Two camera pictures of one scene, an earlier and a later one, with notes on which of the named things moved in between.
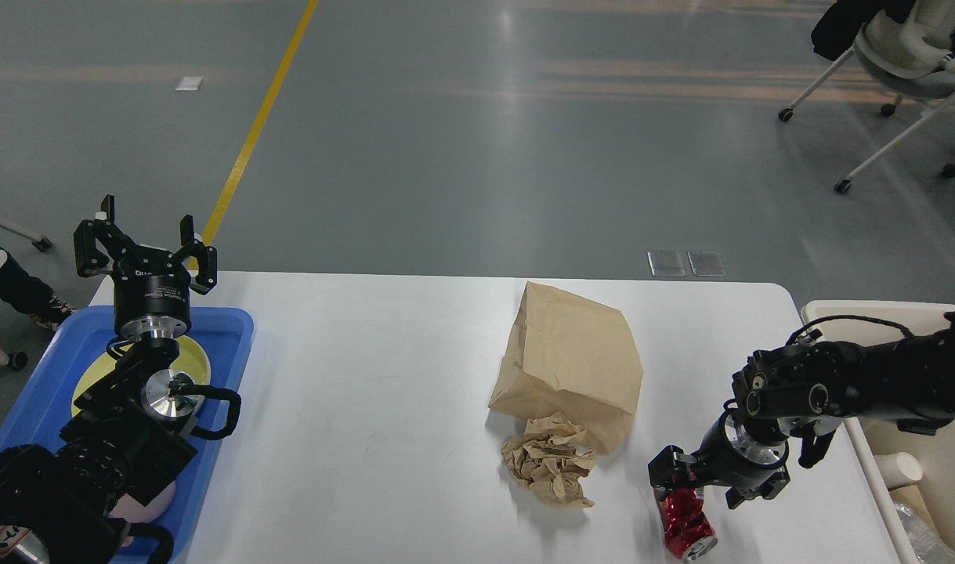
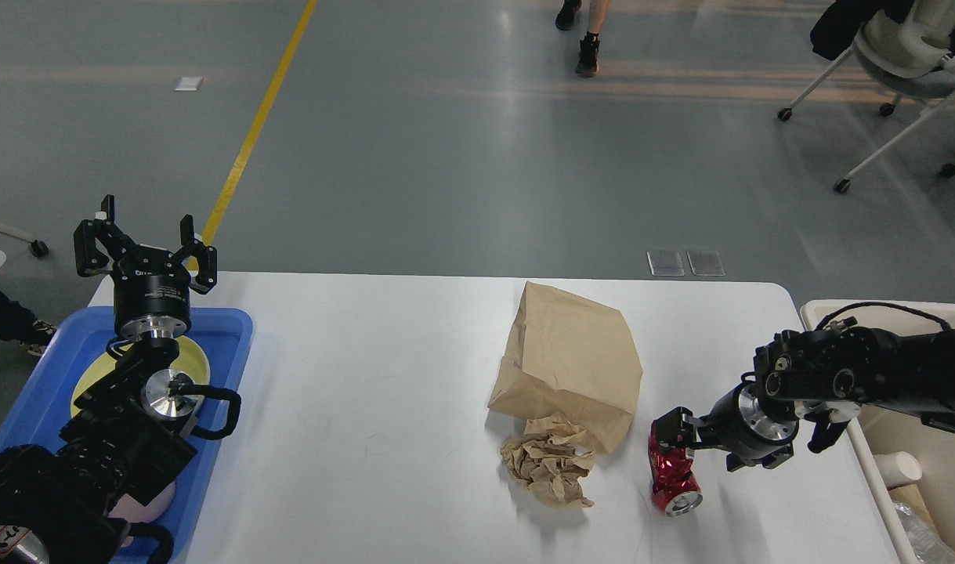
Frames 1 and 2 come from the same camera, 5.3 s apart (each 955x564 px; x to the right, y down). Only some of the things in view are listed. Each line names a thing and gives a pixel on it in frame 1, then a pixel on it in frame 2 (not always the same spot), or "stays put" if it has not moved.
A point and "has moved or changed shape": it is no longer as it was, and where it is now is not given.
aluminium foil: x=927 y=548 stays put
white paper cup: x=899 y=469 stays put
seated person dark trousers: x=27 y=292 to x=11 y=320
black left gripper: x=151 y=292 stays put
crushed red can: x=689 y=533 has moved or changed shape
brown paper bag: x=574 y=358 stays put
